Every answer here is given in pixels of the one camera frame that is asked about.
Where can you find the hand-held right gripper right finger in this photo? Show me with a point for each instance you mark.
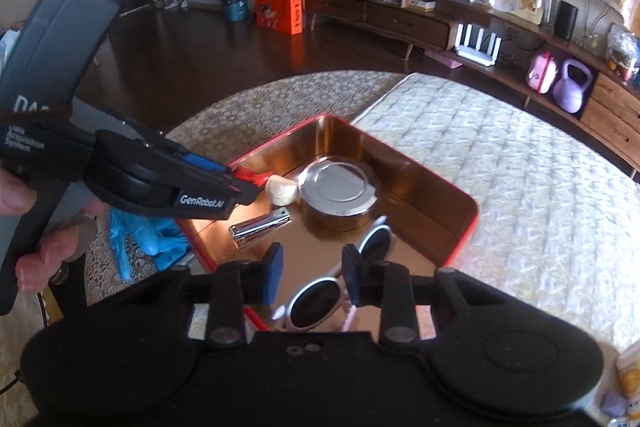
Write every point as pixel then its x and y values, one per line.
pixel 352 274

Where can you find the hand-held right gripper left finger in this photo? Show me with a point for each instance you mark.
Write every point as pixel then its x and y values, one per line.
pixel 272 274

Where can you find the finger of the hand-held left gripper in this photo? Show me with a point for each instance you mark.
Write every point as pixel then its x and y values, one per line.
pixel 205 164
pixel 245 195

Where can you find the silver nail clipper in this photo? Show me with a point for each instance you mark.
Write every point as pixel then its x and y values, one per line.
pixel 260 224

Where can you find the cream small figurine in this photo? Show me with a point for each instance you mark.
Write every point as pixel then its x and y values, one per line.
pixel 280 190

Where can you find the white sunglasses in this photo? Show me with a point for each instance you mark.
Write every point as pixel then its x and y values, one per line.
pixel 320 302

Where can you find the round metal tin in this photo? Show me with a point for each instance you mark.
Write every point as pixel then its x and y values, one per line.
pixel 340 192

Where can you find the red tin box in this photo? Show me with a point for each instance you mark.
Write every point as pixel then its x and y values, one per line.
pixel 415 187

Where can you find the purple block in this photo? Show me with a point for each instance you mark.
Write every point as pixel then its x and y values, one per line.
pixel 614 403

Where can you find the white and yellow bottle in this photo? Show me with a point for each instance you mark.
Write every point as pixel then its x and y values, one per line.
pixel 628 374

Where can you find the person's left hand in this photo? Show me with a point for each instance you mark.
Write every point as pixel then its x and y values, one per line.
pixel 55 252

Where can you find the blue plastic bag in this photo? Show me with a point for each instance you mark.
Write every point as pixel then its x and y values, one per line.
pixel 140 242

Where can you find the pair of shoes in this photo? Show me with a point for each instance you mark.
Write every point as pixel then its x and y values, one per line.
pixel 175 2

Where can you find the teal bucket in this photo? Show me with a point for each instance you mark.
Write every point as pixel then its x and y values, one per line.
pixel 235 5

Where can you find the orange gift box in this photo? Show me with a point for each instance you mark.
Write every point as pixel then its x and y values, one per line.
pixel 280 12

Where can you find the cream quilted mat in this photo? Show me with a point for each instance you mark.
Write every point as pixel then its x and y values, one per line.
pixel 525 207

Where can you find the pink flat scale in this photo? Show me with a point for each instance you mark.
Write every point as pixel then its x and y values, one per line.
pixel 442 58

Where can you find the wooden television cabinet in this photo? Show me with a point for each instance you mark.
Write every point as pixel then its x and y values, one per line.
pixel 410 24

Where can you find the white router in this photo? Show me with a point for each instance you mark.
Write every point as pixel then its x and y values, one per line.
pixel 480 48

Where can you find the small wooden box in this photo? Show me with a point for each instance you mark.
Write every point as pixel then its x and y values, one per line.
pixel 419 2

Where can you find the purple kettlebell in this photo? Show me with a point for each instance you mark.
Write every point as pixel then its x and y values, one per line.
pixel 572 88

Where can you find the black speaker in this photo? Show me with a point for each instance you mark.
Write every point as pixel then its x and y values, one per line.
pixel 565 19

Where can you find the clear plastic bag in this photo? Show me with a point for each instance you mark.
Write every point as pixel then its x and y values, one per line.
pixel 622 52

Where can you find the white scalloped decor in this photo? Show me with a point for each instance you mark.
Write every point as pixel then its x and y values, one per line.
pixel 597 19

